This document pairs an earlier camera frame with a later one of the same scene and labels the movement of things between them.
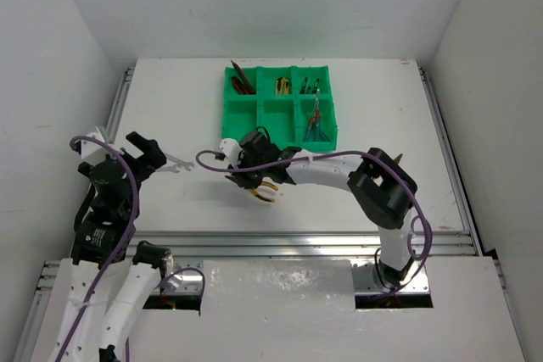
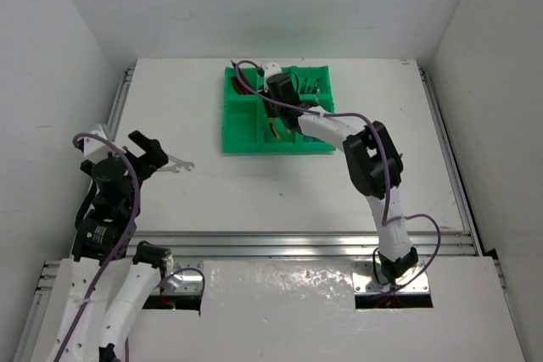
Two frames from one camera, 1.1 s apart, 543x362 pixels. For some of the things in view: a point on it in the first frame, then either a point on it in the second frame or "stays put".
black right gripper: x=243 y=178 -> x=271 y=110
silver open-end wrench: x=185 y=164 stays put
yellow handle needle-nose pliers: x=268 y=199 -> x=271 y=121
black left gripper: x=142 y=158 stays put
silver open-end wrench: x=170 y=169 stays put
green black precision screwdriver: x=303 y=89 stays put
